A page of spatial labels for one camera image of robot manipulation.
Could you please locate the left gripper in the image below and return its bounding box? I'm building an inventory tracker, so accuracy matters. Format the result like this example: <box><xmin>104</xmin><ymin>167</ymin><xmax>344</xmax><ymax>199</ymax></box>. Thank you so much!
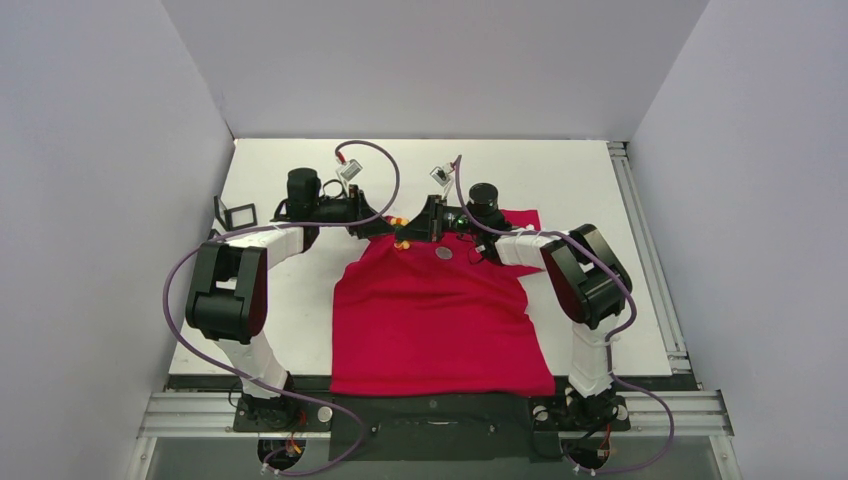
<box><xmin>312</xmin><ymin>186</ymin><xmax>396</xmax><ymax>240</ymax></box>

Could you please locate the orange yellow pompom brooch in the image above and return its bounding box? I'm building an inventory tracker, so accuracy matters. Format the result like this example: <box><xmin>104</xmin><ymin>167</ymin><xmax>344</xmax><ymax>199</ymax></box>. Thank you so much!
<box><xmin>388</xmin><ymin>216</ymin><xmax>411</xmax><ymax>251</ymax></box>

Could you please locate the red t-shirt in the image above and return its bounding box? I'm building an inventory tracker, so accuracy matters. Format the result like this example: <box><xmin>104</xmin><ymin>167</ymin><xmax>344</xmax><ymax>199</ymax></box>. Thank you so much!
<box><xmin>331</xmin><ymin>234</ymin><xmax>555</xmax><ymax>397</ymax></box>

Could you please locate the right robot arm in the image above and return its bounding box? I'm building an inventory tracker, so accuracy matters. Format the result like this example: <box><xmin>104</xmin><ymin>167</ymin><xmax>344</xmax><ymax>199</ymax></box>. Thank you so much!
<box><xmin>390</xmin><ymin>183</ymin><xmax>632</xmax><ymax>427</ymax></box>

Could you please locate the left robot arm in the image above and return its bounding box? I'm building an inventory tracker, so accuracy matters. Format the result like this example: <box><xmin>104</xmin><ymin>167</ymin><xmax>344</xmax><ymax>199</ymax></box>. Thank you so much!
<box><xmin>185</xmin><ymin>168</ymin><xmax>394</xmax><ymax>430</ymax></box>

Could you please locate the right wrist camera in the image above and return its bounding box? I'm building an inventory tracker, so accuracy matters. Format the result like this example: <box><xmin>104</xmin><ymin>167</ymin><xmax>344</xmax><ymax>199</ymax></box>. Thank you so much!
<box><xmin>430</xmin><ymin>166</ymin><xmax>452</xmax><ymax>187</ymax></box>

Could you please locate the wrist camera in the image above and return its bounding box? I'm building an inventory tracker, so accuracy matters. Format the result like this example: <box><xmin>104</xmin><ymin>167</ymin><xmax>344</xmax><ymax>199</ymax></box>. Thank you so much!
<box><xmin>430</xmin><ymin>166</ymin><xmax>452</xmax><ymax>187</ymax></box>
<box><xmin>336</xmin><ymin>159</ymin><xmax>363</xmax><ymax>181</ymax></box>

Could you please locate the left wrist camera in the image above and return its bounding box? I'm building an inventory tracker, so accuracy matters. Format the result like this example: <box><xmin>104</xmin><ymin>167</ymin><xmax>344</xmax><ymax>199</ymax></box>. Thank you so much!
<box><xmin>336</xmin><ymin>159</ymin><xmax>363</xmax><ymax>181</ymax></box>

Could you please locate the black frame stand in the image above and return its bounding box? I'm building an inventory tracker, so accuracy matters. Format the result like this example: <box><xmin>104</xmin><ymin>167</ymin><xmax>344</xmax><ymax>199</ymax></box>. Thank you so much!
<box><xmin>207</xmin><ymin>195</ymin><xmax>258</xmax><ymax>241</ymax></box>

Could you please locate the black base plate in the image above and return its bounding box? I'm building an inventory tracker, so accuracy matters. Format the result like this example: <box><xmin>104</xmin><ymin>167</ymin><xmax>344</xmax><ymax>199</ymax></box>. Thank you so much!
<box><xmin>227</xmin><ymin>387</ymin><xmax>630</xmax><ymax>469</ymax></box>

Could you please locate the aluminium side rail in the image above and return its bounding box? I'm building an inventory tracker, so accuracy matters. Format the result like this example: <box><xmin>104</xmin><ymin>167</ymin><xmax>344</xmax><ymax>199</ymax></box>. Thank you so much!
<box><xmin>607</xmin><ymin>141</ymin><xmax>692</xmax><ymax>375</ymax></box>

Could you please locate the aluminium front rail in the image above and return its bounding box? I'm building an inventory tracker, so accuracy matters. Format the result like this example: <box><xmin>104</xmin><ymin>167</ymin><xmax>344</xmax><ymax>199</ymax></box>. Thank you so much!
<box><xmin>128</xmin><ymin>390</ymin><xmax>743</xmax><ymax>479</ymax></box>

